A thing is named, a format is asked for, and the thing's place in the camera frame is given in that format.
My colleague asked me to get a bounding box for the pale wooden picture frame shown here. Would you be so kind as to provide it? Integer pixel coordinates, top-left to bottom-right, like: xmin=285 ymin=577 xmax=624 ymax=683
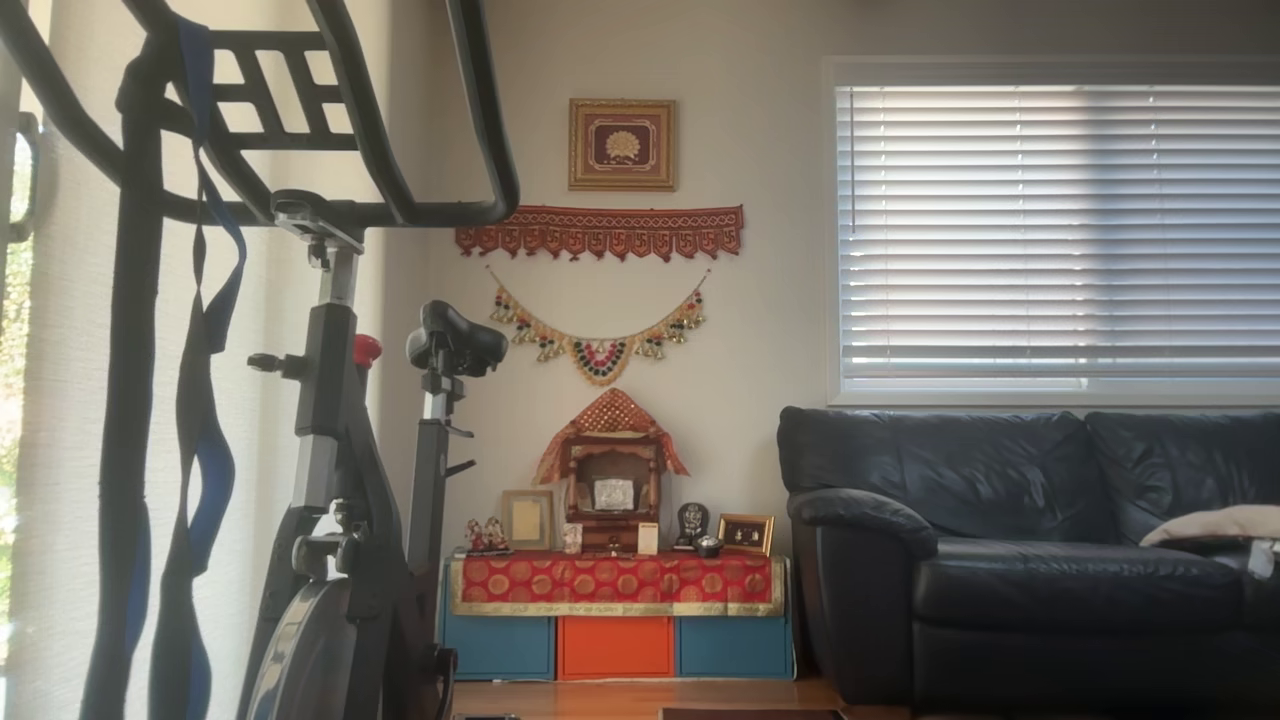
xmin=501 ymin=489 xmax=555 ymax=552

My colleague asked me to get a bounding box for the black exercise bike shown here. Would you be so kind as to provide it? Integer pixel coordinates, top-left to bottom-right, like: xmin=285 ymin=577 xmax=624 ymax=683
xmin=0 ymin=0 xmax=521 ymax=720

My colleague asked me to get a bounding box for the white horizontal window blind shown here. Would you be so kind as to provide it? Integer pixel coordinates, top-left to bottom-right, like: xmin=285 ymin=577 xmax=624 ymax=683
xmin=836 ymin=84 xmax=1280 ymax=393

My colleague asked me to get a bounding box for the blue storage cube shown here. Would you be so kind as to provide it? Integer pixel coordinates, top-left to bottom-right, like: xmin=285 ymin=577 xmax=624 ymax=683
xmin=677 ymin=612 xmax=794 ymax=681
xmin=440 ymin=612 xmax=556 ymax=683

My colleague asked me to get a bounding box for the pale window curtain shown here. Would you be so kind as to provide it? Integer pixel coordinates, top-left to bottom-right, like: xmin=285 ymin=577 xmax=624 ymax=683
xmin=0 ymin=0 xmax=391 ymax=720

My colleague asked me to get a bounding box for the beige cushion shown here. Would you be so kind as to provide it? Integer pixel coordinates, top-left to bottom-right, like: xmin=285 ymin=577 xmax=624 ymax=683
xmin=1140 ymin=504 xmax=1280 ymax=549

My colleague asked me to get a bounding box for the wooden shrine with red canopy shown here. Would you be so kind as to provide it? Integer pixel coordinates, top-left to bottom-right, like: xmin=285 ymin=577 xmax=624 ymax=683
xmin=533 ymin=388 xmax=691 ymax=554

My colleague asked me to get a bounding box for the beaded garland wall hanging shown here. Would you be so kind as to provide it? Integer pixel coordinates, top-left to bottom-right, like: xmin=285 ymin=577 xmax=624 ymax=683
xmin=486 ymin=265 xmax=713 ymax=388

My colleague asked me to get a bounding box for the red embroidered wall hanging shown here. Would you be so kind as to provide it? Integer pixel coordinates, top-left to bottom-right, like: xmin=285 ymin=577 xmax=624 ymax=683
xmin=455 ymin=205 xmax=746 ymax=264

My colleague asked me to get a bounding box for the orange storage cube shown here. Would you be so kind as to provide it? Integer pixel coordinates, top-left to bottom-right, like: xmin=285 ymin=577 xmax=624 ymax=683
xmin=557 ymin=615 xmax=676 ymax=682

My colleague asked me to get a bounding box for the red gold patterned cloth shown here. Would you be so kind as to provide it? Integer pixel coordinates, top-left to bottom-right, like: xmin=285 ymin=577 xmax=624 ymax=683
xmin=447 ymin=550 xmax=788 ymax=618

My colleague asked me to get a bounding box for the black blue resistance strap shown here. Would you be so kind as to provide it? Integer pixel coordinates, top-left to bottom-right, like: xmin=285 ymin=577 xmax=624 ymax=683
xmin=148 ymin=15 xmax=249 ymax=720
xmin=78 ymin=35 xmax=166 ymax=720

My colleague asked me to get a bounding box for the gold photo frame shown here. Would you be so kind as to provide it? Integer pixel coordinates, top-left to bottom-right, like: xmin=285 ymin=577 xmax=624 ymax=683
xmin=717 ymin=513 xmax=776 ymax=558

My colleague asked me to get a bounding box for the gold framed wall picture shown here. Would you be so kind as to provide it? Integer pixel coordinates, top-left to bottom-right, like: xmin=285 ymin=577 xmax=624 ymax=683
xmin=568 ymin=98 xmax=679 ymax=193

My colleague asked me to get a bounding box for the black leather sofa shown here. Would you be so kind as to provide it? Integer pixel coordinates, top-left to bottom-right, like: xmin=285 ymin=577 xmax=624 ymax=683
xmin=777 ymin=405 xmax=1280 ymax=713

